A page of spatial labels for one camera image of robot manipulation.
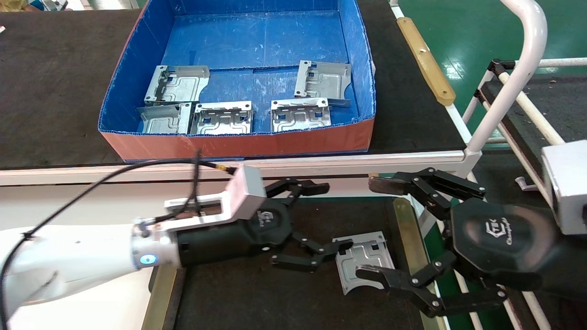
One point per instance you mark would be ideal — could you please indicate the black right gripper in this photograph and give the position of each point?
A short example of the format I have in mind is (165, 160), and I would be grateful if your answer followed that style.
(500, 238)

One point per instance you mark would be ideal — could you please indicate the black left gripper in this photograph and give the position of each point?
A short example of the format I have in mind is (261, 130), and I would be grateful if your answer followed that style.
(229, 243)

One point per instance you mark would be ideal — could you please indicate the silver stamped metal bracket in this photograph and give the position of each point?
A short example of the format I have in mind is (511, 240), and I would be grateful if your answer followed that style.
(222, 118)
(367, 256)
(323, 82)
(176, 85)
(300, 114)
(165, 118)

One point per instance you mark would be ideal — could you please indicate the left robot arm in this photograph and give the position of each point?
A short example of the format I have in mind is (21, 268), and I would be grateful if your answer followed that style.
(69, 261)

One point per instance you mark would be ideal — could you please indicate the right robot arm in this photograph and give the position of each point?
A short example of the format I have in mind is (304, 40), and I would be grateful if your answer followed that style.
(571, 270)

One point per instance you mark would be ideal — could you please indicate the blue corrugated plastic box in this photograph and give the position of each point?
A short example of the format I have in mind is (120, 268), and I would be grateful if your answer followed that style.
(257, 36)

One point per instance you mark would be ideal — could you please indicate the long tan guide strip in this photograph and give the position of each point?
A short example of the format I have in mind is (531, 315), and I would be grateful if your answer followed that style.
(406, 229)
(158, 302)

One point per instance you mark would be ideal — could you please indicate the small white hook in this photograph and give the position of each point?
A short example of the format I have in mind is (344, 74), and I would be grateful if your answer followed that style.
(523, 185)

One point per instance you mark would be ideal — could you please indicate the thin white diagonal rod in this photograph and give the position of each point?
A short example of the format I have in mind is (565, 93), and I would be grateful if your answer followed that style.
(479, 94)

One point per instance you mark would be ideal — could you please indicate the cream cart rod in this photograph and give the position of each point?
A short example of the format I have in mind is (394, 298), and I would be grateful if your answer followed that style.
(532, 110)

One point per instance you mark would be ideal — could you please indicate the short tan guide strip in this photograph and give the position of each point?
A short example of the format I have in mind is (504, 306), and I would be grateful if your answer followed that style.
(426, 62)

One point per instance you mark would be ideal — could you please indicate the black tube clamp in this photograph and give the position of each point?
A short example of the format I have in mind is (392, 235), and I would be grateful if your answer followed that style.
(497, 66)

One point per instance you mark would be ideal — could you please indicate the dark cart mat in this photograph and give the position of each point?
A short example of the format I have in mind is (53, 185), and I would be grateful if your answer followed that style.
(568, 105)

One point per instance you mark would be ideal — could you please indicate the white horizontal cart rod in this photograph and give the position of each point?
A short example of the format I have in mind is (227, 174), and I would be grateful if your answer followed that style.
(559, 63)

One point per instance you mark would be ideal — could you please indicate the large black table mat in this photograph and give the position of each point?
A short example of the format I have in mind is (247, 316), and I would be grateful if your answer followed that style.
(55, 82)

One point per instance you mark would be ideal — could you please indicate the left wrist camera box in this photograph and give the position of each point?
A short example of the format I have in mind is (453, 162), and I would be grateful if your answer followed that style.
(247, 190)

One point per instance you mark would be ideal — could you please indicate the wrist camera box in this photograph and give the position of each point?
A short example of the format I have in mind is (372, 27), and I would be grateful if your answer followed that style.
(247, 190)
(568, 183)

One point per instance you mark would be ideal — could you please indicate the white table edge rail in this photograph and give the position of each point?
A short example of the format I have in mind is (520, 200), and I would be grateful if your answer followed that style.
(367, 162)

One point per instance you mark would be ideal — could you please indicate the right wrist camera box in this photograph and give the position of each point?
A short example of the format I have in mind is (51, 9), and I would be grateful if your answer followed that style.
(568, 183)

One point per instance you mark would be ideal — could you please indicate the white curved tube frame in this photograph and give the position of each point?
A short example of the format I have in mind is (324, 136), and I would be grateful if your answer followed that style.
(527, 46)

